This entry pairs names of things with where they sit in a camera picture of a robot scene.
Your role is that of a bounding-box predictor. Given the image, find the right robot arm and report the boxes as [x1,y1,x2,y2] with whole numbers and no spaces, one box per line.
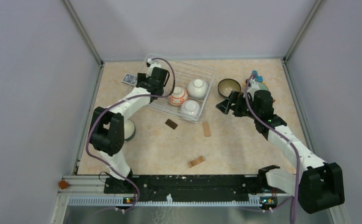
[216,90,345,214]

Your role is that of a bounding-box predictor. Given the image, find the white wire dish rack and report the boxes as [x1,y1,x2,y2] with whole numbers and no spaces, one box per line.
[137,54,216,123]

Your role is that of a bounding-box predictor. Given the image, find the plain white bowl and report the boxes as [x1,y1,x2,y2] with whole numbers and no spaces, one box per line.
[187,79,209,99]

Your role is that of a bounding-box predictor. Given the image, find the light wooden block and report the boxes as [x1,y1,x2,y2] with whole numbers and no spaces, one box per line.
[202,122,211,137]

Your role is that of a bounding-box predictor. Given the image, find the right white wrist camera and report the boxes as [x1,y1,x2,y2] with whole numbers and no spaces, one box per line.
[246,78,264,97]

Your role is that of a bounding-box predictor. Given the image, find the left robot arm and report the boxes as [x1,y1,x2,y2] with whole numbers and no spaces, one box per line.
[87,65,170,193]

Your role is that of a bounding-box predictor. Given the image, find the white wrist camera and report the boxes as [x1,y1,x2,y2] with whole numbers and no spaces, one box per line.
[246,78,264,97]
[146,58,162,77]

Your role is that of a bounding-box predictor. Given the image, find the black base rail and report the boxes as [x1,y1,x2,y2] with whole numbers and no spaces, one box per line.
[104,175,273,203]

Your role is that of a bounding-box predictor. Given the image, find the orange block on frame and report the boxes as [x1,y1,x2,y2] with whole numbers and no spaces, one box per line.
[58,180,69,189]

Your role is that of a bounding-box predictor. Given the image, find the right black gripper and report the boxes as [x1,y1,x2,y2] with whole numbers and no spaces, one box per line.
[216,91,260,120]

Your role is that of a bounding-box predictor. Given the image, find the tan wooden arch block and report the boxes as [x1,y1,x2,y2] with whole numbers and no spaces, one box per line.
[188,155,205,168]

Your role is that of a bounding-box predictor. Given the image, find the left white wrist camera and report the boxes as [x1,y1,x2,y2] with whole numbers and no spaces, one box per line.
[146,58,162,77]

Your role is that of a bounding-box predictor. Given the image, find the blue bowl white dots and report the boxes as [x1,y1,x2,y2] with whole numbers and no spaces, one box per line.
[124,119,136,141]

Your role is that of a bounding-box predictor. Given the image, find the colourful toy brick car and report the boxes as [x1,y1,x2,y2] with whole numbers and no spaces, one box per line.
[244,70,264,86]

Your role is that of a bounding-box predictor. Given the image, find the dark brown wooden block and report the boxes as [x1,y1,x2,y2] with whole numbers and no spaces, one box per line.
[165,119,178,130]

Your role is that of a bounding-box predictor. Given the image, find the white bowl front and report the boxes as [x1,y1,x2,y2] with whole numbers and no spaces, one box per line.
[180,100,201,117]

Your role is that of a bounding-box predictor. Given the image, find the white bowl orange pattern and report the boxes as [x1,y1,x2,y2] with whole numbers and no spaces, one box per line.
[168,86,188,106]

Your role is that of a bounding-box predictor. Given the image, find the dark blue bowl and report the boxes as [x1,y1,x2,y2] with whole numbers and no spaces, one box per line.
[217,78,241,98]

